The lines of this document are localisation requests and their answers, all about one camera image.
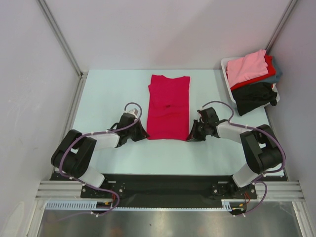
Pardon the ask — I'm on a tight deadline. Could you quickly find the magenta t shirt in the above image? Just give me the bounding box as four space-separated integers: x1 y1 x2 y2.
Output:
147 75 190 141

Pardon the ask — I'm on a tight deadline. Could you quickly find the black t shirt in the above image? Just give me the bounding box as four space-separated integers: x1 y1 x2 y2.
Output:
232 82 277 116

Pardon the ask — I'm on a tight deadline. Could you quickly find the red t shirt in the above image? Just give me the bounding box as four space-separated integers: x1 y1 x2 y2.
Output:
230 55 276 91

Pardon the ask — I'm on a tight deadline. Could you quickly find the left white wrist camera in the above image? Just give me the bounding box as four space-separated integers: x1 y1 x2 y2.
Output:
127 108 139 119

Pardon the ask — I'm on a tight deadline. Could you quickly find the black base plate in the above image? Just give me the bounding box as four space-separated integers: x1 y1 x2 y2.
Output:
49 172 289 208

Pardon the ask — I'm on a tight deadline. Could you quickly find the white slotted cable duct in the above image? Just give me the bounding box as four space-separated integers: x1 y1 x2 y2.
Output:
45 199 247 212

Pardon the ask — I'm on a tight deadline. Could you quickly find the grey blue t shirt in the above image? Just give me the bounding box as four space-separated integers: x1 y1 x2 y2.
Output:
263 57 283 84

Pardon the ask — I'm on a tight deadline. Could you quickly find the right aluminium corner post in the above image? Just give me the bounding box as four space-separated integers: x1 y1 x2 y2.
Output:
266 0 300 54

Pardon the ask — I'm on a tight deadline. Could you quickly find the white plastic tray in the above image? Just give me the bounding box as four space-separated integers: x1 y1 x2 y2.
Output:
220 57 280 109

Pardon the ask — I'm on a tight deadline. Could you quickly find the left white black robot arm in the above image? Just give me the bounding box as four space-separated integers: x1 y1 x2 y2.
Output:
51 109 149 198

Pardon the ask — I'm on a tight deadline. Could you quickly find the pink t shirt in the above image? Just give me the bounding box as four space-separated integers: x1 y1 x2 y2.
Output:
227 49 267 88

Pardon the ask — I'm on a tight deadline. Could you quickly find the left aluminium corner post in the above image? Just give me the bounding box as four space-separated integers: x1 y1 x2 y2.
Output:
36 0 83 78

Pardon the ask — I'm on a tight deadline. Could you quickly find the aluminium corner post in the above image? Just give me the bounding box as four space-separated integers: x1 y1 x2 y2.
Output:
266 0 300 54
36 0 83 78

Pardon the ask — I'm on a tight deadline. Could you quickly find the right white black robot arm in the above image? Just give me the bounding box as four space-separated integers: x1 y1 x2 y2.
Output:
186 107 285 198

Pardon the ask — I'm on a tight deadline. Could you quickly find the left side aluminium rail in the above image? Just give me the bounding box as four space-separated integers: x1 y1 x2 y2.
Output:
55 71 88 172

